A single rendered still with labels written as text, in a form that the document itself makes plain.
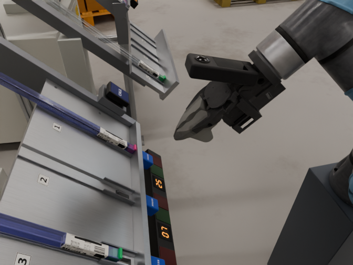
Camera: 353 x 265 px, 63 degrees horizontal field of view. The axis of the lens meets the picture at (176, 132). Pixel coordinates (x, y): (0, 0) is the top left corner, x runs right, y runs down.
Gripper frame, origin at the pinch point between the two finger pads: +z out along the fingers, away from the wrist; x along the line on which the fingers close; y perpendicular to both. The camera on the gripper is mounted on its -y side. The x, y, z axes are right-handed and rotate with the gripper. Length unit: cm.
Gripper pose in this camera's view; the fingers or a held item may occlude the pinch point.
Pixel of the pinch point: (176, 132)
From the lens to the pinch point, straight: 55.4
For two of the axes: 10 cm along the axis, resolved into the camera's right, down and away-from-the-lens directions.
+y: 7.1, 4.6, 5.3
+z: -6.9, 6.1, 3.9
